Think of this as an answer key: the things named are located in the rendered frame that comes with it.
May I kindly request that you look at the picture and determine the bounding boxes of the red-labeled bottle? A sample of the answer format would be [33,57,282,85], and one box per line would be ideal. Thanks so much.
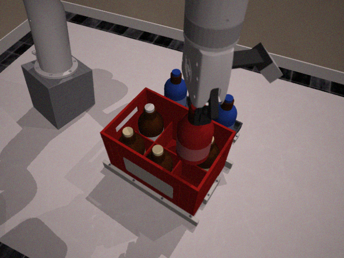
[176,104,214,165]

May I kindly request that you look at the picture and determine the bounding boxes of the brown glass bottle with cream cap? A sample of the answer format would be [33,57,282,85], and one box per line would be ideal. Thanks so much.
[197,136,220,171]

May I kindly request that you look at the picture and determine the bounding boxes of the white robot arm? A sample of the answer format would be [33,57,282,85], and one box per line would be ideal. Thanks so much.
[23,0,283,83]

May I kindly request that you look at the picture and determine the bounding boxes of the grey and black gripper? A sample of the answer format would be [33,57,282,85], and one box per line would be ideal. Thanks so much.
[182,31,239,126]

